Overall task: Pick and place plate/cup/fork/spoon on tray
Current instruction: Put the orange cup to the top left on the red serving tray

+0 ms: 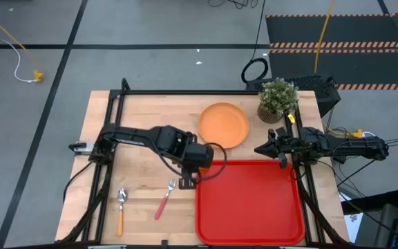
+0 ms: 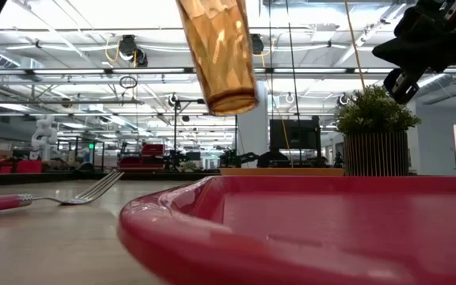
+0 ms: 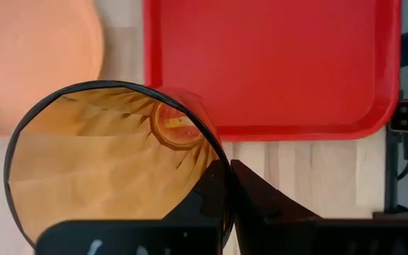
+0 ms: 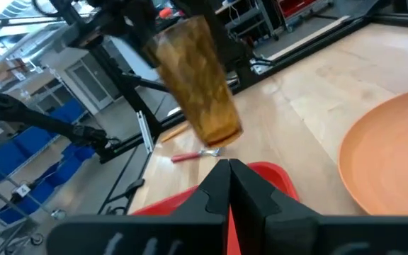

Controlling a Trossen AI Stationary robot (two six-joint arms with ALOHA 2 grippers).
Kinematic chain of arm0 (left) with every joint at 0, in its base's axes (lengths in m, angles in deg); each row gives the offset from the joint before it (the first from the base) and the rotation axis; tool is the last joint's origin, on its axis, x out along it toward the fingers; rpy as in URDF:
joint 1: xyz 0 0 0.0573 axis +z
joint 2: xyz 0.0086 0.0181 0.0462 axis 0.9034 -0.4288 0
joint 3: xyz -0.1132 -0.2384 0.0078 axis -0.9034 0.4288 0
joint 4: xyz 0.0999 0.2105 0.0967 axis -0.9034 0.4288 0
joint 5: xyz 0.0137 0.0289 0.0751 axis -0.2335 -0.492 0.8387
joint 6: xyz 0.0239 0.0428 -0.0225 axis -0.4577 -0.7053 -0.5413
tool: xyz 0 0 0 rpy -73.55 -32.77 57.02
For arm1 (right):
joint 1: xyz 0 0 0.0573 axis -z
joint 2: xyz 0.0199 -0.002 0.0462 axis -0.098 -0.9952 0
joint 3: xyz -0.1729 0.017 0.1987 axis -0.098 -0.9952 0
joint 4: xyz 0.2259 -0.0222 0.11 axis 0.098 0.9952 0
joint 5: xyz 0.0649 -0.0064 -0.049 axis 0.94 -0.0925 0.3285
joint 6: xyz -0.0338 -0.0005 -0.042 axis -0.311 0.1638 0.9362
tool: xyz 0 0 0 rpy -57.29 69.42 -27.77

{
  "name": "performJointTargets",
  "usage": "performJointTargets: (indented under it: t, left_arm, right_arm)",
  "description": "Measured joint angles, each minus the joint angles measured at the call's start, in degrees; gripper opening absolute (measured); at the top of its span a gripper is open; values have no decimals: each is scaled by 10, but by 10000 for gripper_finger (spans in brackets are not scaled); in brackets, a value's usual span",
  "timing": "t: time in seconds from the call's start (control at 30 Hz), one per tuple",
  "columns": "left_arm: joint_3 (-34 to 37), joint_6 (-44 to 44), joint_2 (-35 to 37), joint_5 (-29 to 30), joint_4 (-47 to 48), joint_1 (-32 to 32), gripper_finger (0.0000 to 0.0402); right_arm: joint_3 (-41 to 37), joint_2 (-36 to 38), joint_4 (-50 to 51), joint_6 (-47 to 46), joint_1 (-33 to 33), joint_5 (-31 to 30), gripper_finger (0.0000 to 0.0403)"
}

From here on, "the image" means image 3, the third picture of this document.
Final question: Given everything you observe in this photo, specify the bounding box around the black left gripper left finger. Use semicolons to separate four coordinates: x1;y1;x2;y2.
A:
35;159;232;255

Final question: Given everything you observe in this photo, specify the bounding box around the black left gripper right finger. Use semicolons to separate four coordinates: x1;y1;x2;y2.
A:
230;159;408;255

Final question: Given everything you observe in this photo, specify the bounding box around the amber ribbed glass cup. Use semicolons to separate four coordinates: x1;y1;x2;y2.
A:
4;79;236;251

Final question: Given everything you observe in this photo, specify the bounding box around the orange round plate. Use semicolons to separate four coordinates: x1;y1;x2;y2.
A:
0;0;105;137

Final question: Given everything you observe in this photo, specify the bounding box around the red plastic tray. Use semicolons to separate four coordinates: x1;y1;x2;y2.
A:
142;0;402;142

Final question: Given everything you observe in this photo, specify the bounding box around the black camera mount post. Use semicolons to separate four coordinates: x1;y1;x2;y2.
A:
373;90;408;220

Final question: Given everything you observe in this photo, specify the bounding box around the black table-level camera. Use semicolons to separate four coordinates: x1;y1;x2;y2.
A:
389;100;408;134

